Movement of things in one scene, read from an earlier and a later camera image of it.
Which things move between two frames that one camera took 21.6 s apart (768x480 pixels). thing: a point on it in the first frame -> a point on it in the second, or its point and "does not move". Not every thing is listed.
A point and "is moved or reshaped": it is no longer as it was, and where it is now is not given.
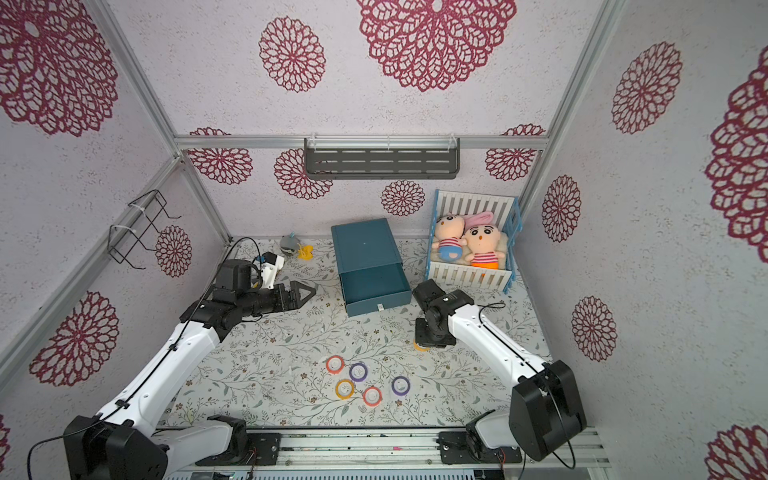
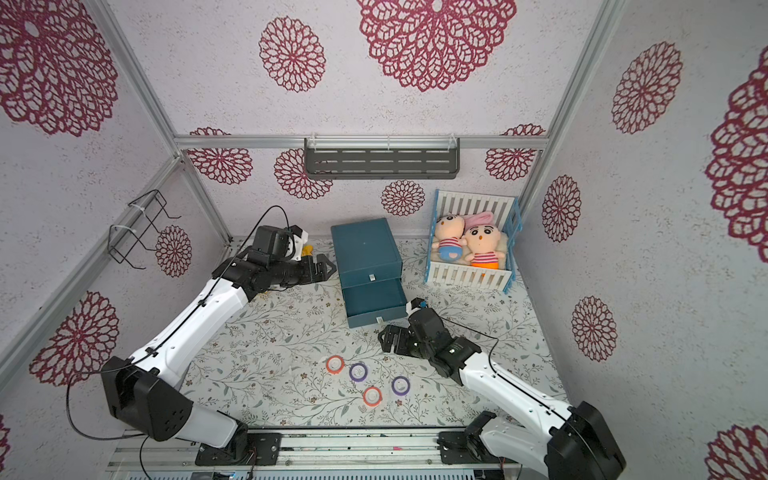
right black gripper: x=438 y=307 -> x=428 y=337
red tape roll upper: x=335 y=364 does not move
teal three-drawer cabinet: x=372 y=273 is moved or reshaped
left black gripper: x=294 y=301 -> x=322 y=274
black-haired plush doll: x=482 y=239 does not move
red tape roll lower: x=372 y=396 does not move
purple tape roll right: x=400 y=385 does not move
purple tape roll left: x=358 y=372 does not move
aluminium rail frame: x=396 y=453 does not move
